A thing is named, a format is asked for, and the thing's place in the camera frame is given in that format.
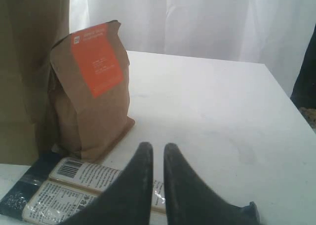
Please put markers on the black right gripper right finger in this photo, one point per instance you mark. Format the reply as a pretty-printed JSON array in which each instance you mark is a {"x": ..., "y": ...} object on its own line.
[{"x": 190, "y": 201}]

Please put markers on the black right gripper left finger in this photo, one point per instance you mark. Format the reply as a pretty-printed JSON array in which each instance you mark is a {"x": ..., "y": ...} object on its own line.
[{"x": 128, "y": 200}]

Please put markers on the white long noodle package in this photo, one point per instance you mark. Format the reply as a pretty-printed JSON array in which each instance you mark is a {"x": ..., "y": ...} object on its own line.
[{"x": 55, "y": 188}]

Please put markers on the brown pouch with orange label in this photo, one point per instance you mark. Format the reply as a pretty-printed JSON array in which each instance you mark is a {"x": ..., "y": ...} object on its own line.
[{"x": 89, "y": 92}]

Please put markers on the brown paper bag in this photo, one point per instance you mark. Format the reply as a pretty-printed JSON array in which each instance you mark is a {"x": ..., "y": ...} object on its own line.
[{"x": 28, "y": 31}]

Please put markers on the white curtain backdrop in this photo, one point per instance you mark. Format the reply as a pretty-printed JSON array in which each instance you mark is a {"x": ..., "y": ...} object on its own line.
[{"x": 273, "y": 32}]

